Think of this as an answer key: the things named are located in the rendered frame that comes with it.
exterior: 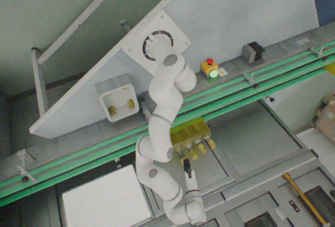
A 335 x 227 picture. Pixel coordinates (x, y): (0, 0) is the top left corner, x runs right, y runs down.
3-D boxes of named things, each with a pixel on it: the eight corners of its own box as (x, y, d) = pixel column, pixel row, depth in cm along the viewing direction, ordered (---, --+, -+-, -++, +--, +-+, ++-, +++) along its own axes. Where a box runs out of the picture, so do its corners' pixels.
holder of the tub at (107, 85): (108, 116, 153) (112, 126, 149) (94, 84, 132) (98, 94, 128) (136, 106, 157) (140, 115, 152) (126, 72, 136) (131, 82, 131)
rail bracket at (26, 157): (28, 155, 144) (31, 193, 130) (10, 138, 131) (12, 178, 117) (37, 151, 145) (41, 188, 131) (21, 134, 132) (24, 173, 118)
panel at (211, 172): (60, 195, 148) (71, 260, 127) (58, 193, 146) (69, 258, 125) (205, 133, 165) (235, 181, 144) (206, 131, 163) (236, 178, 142)
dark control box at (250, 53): (241, 55, 162) (249, 63, 157) (243, 45, 156) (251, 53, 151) (253, 51, 164) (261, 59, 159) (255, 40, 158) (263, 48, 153)
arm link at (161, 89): (158, 121, 107) (135, 101, 95) (182, 72, 114) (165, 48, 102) (176, 127, 101) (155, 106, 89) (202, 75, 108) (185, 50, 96)
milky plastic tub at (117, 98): (105, 111, 149) (110, 123, 144) (93, 84, 132) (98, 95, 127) (134, 101, 152) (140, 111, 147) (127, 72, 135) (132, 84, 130)
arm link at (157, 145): (143, 112, 103) (125, 145, 99) (167, 116, 93) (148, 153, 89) (165, 128, 111) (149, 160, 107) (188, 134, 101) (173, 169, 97)
